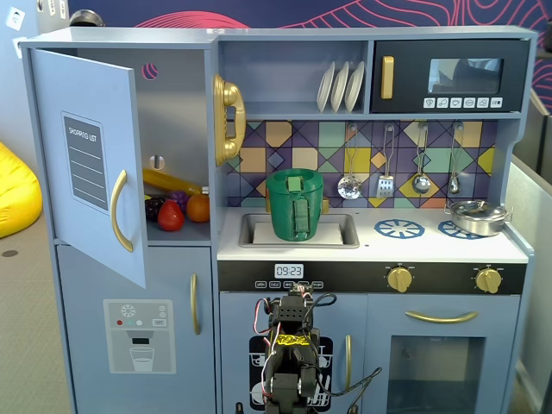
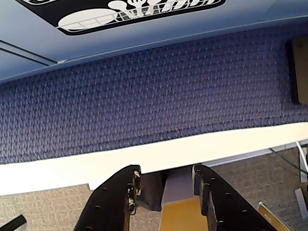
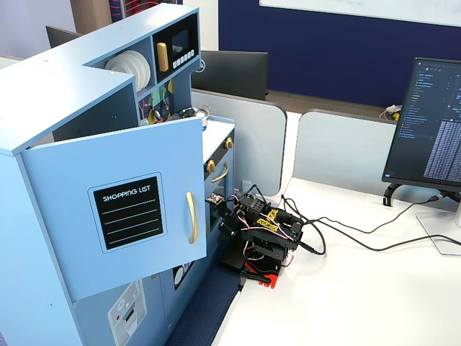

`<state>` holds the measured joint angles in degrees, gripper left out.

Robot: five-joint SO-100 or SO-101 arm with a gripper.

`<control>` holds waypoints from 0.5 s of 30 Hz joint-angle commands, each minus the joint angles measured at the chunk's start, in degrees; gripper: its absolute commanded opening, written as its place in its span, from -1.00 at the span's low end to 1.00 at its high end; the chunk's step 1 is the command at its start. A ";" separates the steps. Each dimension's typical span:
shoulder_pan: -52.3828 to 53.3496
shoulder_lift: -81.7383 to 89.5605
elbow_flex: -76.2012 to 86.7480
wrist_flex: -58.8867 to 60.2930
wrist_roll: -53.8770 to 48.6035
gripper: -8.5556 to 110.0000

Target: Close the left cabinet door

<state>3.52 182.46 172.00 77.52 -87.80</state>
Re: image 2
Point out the black flat strip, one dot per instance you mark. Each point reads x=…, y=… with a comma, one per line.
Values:
x=12, y=223

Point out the grey flat strip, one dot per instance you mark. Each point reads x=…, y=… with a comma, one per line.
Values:
x=299, y=202

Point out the light blue toy kitchen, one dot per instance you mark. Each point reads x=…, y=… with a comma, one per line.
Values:
x=19, y=66

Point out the blue door with dishwasher sticker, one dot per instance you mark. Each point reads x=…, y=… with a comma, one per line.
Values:
x=168, y=31

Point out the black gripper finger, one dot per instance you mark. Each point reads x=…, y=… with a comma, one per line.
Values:
x=223, y=207
x=108, y=202

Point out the yellow edged label plate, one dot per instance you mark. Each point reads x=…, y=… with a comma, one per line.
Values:
x=272, y=216

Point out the dark blue textured mat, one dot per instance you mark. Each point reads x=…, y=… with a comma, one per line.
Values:
x=144, y=96

